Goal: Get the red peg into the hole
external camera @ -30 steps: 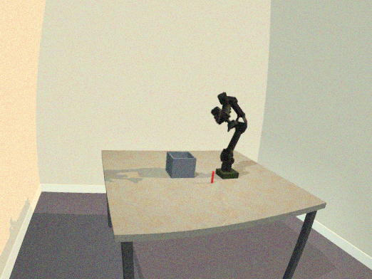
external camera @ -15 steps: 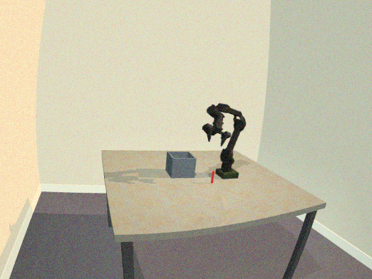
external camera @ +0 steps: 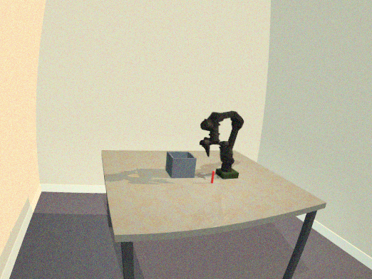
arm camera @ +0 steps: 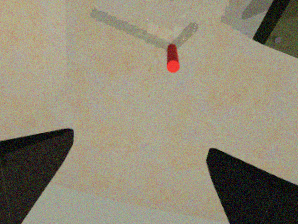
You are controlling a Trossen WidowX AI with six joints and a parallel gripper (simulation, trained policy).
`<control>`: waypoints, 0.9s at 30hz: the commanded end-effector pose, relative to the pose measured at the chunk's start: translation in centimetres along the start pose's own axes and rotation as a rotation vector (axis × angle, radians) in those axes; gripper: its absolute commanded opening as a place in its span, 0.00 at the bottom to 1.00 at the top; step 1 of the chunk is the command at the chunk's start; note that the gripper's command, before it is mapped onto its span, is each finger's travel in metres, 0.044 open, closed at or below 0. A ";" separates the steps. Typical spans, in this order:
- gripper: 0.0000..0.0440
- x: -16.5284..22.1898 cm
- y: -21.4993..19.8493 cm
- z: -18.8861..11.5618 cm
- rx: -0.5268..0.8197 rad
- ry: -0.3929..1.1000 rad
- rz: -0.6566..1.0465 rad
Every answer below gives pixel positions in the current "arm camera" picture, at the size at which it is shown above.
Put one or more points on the red peg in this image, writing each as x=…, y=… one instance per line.
x=172, y=58

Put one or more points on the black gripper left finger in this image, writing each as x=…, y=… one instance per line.
x=27, y=164

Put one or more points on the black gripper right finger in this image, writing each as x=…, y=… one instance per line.
x=250, y=195

